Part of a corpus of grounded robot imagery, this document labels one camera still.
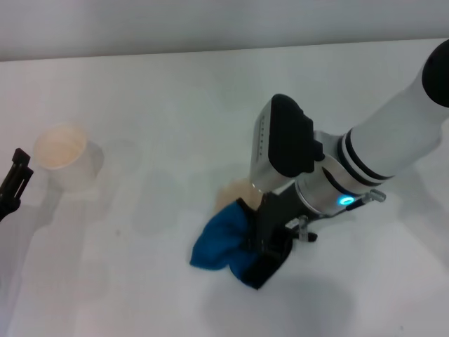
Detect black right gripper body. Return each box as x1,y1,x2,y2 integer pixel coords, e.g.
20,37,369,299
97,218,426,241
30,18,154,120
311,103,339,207
253,182,316,249

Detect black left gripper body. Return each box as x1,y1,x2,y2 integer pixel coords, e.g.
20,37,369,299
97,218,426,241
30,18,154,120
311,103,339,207
0,199,22,223

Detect blue rag with black edge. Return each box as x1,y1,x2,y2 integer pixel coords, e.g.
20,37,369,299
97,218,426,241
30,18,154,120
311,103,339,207
189,197,294,291

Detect white paper cup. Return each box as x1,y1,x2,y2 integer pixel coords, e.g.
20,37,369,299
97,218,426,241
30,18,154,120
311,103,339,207
33,122,105,193

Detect brown water stain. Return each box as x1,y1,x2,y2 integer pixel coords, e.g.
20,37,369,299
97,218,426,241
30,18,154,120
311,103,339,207
215,177,264,212

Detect thin right wrist cable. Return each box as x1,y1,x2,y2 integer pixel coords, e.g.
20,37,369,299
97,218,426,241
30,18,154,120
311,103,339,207
286,188,387,244

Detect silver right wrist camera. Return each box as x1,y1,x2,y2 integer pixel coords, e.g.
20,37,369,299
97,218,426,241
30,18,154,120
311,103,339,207
248,93,324,193

